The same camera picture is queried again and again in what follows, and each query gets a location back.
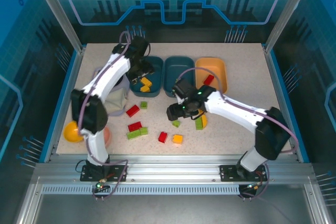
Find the aluminium mounting rail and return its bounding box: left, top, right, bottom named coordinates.
left=34, top=155, right=316, bottom=183

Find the yellow bowl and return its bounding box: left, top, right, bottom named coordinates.
left=64, top=120, right=86, bottom=143

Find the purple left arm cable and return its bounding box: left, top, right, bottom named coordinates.
left=77, top=31, right=152, bottom=201

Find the pink bowl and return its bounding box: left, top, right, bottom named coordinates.
left=103, top=126, right=113, bottom=146

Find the blue table side rail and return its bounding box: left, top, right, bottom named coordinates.
left=265, top=48, right=311, bottom=163
left=38, top=48, right=85, bottom=163

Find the orange plastic container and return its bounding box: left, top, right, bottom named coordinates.
left=194, top=56, right=228, bottom=94

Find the small circuit board green light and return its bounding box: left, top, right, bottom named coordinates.
left=94, top=178, right=111, bottom=190
left=240, top=182, right=263, bottom=192

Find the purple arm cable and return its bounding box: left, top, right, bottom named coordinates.
left=175, top=67, right=300, bottom=200
left=77, top=31, right=152, bottom=201

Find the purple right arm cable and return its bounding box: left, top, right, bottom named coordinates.
left=175, top=67, right=300, bottom=200

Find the teal plastic container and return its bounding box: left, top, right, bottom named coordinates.
left=163, top=55, right=195, bottom=98
left=130, top=56, right=165, bottom=98

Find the grey metal shelf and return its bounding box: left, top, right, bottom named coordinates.
left=14, top=176, right=331, bottom=224

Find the aluminium frame post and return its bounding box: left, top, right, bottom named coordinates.
left=29, top=0, right=86, bottom=54
left=264, top=0, right=316, bottom=54

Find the slotted grey cable duct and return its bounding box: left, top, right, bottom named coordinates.
left=41, top=184, right=241, bottom=195

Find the lavender plastic tray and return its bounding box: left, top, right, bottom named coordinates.
left=93, top=66, right=131, bottom=117

